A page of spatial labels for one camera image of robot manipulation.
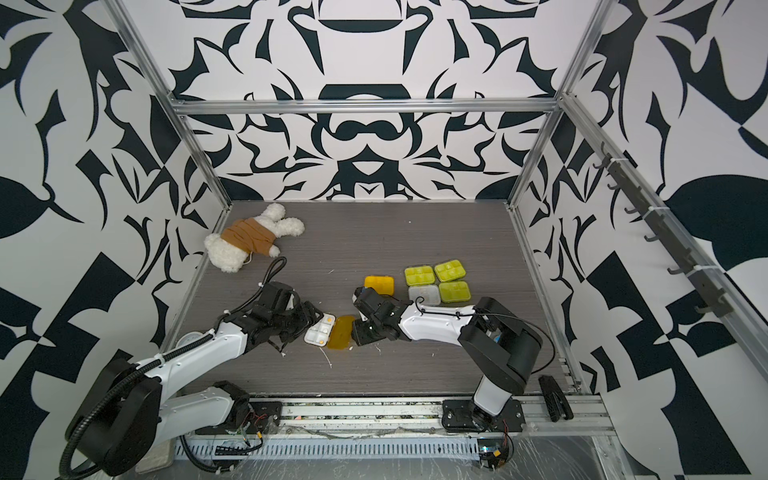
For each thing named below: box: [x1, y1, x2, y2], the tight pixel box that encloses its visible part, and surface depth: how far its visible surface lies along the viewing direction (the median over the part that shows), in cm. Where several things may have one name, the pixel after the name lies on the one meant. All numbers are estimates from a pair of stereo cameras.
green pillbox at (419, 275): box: [404, 265, 435, 286], surface depth 101 cm
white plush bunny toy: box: [204, 204, 305, 273], surface depth 101 cm
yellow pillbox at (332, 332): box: [304, 313, 356, 350], surface depth 89 cm
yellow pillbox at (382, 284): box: [363, 276, 395, 296], surface depth 99 cm
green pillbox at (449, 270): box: [434, 259, 467, 282], surface depth 102 cm
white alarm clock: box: [175, 331, 204, 348], surface depth 85 cm
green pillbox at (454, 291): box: [439, 281, 471, 303], surface depth 97 cm
